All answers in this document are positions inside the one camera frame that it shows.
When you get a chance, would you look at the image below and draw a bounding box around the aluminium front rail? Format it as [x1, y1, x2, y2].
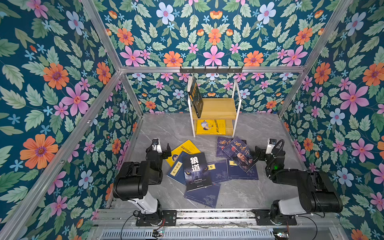
[94, 209, 342, 228]

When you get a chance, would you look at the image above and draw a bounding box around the navy book front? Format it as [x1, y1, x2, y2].
[184, 183, 221, 208]

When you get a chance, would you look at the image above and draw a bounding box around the wooden white frame shelf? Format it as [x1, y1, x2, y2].
[188, 81, 242, 137]

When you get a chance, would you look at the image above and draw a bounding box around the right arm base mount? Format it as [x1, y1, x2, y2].
[252, 209, 297, 226]

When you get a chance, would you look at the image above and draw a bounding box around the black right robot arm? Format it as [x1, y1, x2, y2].
[253, 146, 343, 221]

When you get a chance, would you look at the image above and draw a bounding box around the yellow cartoon book on table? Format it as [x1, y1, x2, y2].
[166, 140, 200, 167]

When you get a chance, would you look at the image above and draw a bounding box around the purple portrait book top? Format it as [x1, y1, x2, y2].
[222, 137, 257, 173]

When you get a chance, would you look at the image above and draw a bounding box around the navy book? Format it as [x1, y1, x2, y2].
[184, 183, 221, 208]
[208, 160, 230, 183]
[227, 160, 259, 180]
[167, 151, 188, 186]

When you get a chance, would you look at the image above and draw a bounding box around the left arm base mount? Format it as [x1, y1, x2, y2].
[136, 210, 178, 227]

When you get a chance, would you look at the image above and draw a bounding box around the black wall hook rail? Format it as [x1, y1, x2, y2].
[179, 66, 243, 75]

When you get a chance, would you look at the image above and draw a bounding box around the yellow book on shelf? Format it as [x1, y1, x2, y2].
[196, 120, 227, 135]

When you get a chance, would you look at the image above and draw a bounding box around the purple book underneath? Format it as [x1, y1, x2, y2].
[216, 137, 250, 159]

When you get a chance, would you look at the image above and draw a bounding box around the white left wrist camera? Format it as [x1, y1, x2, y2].
[151, 139, 163, 153]

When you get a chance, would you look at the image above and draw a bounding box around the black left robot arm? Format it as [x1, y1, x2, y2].
[112, 146, 171, 218]

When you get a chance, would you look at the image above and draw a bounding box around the black book standing on shelf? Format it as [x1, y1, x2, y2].
[187, 76, 204, 119]

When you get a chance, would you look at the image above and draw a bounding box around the black wolf cover book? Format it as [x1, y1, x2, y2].
[182, 153, 213, 192]

